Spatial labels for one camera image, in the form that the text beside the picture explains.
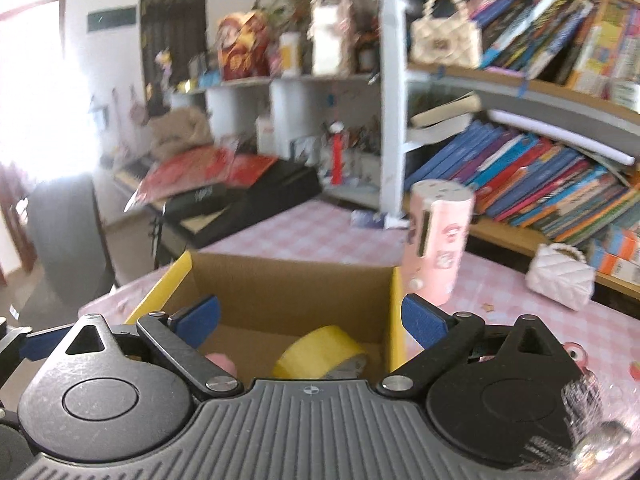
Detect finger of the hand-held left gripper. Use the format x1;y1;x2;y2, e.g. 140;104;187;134
0;325;71;362

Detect row of blue and colourful books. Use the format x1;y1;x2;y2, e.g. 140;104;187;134
405;120;640;246

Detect white drawstring bag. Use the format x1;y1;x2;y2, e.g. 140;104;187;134
310;0;356;76

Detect yellow cardboard box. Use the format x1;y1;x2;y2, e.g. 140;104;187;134
125;251;416;391

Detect pink cylindrical canister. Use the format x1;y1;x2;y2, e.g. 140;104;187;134
402;180;476;307

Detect yellow tape roll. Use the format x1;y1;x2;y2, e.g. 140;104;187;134
272;325;371;381

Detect red figure-printed box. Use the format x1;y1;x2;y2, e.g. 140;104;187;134
217;12;271;81

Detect grey chair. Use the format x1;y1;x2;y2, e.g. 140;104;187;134
25;175;118;331

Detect cream quilted pearl-handle handbag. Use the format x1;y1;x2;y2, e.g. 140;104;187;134
411;0;483;68

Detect white side shelf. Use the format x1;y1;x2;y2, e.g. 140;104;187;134
172;72;383;201

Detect row of leaning picture books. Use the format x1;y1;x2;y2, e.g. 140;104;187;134
470;0;640;111

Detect red printed bags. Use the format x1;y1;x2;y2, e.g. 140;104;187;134
125;145;278;206

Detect pink plush duck orange feet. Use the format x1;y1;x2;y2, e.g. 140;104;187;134
205;352;237;376

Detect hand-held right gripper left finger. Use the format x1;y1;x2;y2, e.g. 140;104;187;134
45;295;244;402

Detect white bottle yellow label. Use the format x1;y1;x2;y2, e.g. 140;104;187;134
278;32;303;76

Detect white bookshelf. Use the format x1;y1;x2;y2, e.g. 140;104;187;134
377;0;640;306

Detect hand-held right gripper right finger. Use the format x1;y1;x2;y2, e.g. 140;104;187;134
376;294;576;402

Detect red tassel ornament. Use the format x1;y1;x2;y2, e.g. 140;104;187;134
327;122;348;186

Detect dark wooden door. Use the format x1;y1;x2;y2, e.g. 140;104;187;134
137;0;208;116

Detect flat white notebook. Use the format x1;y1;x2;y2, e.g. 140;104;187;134
487;109;636;166

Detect lying thick books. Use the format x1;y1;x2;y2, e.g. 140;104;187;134
410;92;483;143

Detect orange and white box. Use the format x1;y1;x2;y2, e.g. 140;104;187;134
602;227;640;259
587;245;640;279

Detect small white quilted purse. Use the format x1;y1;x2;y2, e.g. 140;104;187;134
526;242;596;311

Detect black keyboard case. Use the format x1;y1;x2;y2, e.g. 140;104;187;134
162;160;321;248

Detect beige crumpled cloth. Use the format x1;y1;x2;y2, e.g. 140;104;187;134
150;107;216;161

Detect green wall sign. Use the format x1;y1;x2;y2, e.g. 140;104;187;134
87;6;138;33

